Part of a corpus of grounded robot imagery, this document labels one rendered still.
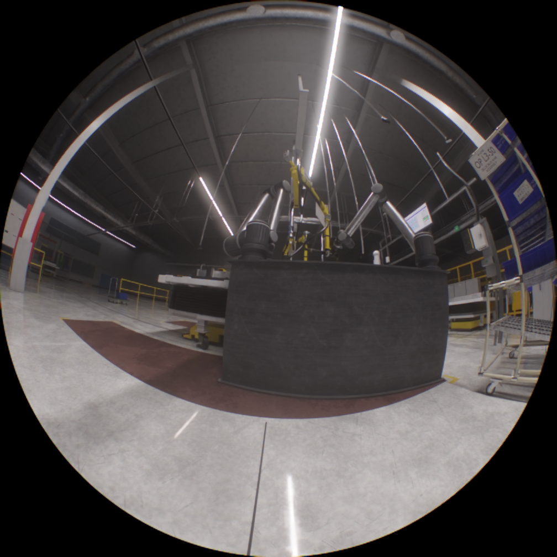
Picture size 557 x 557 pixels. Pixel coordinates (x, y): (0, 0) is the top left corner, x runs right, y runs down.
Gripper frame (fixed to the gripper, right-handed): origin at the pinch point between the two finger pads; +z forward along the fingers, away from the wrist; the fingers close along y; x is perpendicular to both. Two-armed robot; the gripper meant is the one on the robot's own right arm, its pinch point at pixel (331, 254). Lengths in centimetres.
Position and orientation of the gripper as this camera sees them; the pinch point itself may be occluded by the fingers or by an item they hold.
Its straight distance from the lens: 231.6
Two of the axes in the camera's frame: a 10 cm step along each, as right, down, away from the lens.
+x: 9.7, 1.2, 2.0
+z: -2.3, 6.4, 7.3
